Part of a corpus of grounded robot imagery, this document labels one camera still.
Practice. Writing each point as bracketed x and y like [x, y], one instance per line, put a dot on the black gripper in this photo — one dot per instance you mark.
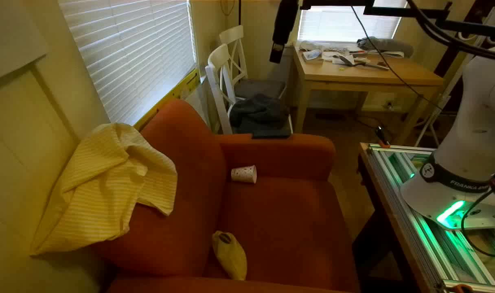
[287, 21]

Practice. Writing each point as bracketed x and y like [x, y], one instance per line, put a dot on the white speckled paper cup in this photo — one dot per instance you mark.
[245, 174]

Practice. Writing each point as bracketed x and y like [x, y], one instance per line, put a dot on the white papers pile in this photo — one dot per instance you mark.
[314, 52]

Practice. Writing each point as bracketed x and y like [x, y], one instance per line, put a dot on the white wooden chair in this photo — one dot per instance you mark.
[235, 45]
[219, 81]

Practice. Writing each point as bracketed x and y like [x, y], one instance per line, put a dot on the bright bare window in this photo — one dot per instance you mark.
[340, 21]

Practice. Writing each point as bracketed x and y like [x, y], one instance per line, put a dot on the small tools on table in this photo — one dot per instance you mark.
[362, 60]

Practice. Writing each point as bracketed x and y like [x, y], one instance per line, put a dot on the light wooden table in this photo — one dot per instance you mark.
[367, 75]

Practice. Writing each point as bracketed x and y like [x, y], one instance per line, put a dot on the grey cloth bundle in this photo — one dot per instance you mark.
[387, 45]

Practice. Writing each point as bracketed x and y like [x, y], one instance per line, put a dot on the white window blind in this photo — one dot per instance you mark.
[134, 48]

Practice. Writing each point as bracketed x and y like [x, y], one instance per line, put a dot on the orange upholstered armchair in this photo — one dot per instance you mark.
[291, 216]

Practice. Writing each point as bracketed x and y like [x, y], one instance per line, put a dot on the yellow pouch with dark label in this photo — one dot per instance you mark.
[232, 254]

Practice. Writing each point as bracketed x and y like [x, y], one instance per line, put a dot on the pale yellow striped cloth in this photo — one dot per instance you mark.
[95, 188]

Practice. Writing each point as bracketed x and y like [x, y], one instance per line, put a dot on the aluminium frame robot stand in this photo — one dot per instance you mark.
[421, 237]

